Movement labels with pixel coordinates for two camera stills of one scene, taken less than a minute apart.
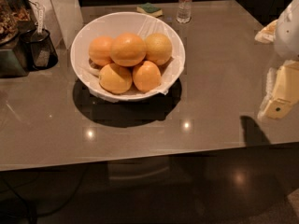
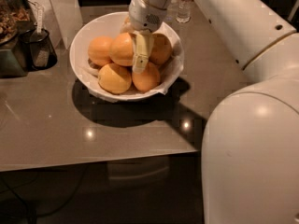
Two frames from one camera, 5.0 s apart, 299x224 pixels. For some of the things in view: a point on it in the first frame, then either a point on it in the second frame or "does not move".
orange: x=128 y=49 does not move
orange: x=100 y=50 does not move
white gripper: x=288 y=32 -> x=146 y=15
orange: x=115 y=78 does not move
